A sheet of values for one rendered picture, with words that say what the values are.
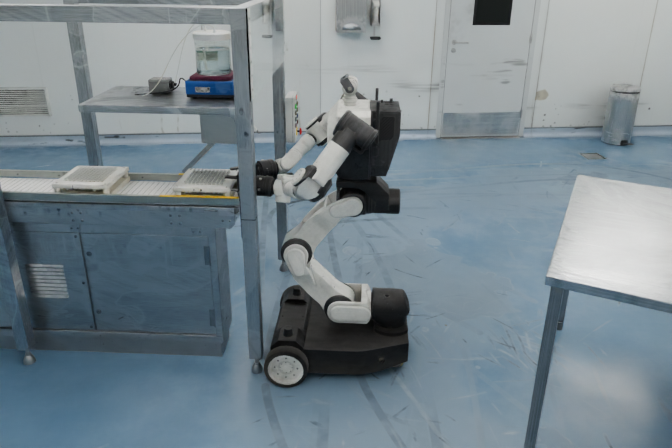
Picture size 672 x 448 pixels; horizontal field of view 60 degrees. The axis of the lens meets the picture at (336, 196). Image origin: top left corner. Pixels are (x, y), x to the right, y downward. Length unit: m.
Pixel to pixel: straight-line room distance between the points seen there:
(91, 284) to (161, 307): 0.34
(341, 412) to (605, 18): 5.36
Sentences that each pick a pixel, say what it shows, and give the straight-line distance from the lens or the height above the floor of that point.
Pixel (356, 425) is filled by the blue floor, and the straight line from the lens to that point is 2.61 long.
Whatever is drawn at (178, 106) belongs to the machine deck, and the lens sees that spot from 2.37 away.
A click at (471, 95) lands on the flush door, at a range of 6.54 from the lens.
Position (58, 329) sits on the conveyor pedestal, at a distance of 3.19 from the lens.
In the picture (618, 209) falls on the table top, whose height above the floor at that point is 0.85.
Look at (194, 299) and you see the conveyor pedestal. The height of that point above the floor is 0.33.
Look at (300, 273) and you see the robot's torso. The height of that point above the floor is 0.49.
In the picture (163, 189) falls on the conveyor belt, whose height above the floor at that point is 0.83.
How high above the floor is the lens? 1.80
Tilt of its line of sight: 22 degrees down
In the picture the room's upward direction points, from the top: 1 degrees clockwise
